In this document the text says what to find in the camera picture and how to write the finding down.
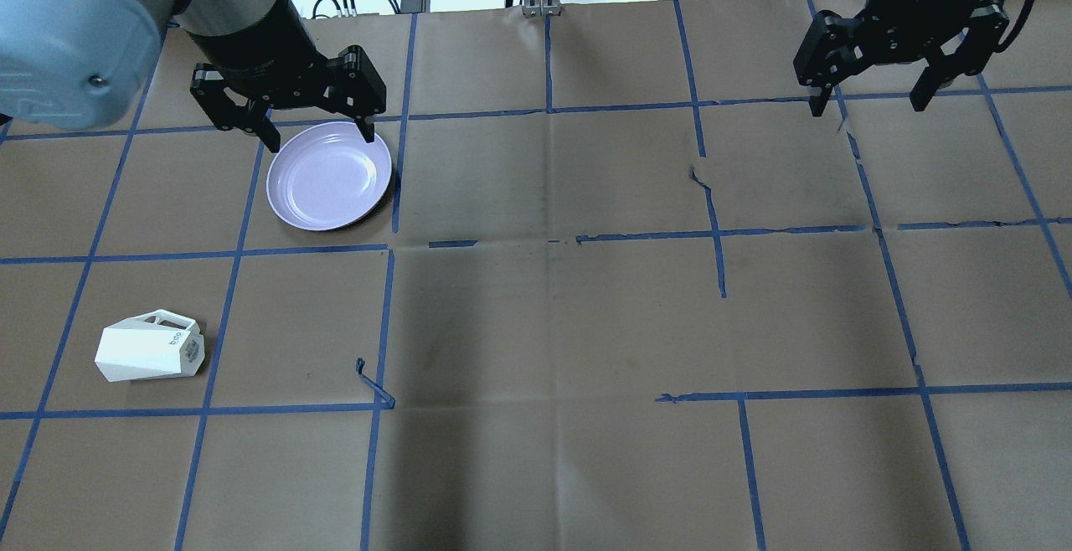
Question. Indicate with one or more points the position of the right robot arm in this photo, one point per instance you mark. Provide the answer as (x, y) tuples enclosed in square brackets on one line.
[(898, 6)]

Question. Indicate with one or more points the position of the brown paper table cover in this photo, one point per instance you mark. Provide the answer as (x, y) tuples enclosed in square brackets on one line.
[(623, 292)]

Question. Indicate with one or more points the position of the white faceted cup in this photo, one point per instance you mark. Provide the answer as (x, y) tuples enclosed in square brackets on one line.
[(155, 345)]

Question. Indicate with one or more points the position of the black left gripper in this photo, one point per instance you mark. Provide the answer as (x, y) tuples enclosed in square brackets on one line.
[(255, 53)]

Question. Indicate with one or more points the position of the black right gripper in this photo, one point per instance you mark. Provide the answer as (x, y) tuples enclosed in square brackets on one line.
[(915, 15)]

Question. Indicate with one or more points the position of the lilac plate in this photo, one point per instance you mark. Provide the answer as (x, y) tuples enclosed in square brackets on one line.
[(328, 177)]

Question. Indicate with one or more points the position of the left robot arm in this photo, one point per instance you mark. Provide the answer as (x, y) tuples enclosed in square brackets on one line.
[(77, 65)]

